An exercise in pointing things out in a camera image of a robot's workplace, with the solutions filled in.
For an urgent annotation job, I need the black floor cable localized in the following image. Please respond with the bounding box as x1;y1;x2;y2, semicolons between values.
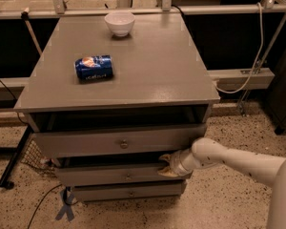
26;182;68;229

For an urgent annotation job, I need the thin metal rod stand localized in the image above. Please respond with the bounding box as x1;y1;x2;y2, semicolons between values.
237;12;286;116

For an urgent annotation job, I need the grey drawer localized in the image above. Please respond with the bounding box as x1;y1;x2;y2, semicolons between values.
34;124;207;158
55;157;190;187
71;180;186;203

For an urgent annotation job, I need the blue tape cross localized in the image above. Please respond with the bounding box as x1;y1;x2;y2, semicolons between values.
55;188;74;222

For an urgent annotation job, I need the metal railing frame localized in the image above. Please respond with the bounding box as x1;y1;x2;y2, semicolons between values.
0;0;286;20

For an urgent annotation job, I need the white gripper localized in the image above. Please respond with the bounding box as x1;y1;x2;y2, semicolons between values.
157;149;200;177

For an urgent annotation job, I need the wire mesh basket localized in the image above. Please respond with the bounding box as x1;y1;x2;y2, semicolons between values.
21;136;55;177

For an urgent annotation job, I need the black metal stand leg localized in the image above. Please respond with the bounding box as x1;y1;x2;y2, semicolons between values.
0;126;31;190

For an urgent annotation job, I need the white bowl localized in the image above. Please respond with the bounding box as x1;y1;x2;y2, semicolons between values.
104;11;135;37

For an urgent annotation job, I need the white cable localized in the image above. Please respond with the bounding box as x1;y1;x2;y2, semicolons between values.
214;2;265;95

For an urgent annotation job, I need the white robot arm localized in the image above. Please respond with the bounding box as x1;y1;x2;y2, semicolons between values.
158;137;286;229

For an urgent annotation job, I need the grey bottom drawer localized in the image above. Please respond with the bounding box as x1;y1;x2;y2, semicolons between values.
71;180;186;203

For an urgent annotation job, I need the grey drawer cabinet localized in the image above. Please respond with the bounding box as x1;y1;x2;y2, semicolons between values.
14;12;221;203

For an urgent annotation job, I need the wooden stick with black tip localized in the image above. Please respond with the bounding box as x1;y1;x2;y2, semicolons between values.
21;7;42;55

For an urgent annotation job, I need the grey top drawer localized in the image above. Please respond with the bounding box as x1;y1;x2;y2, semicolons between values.
34;124;207;158

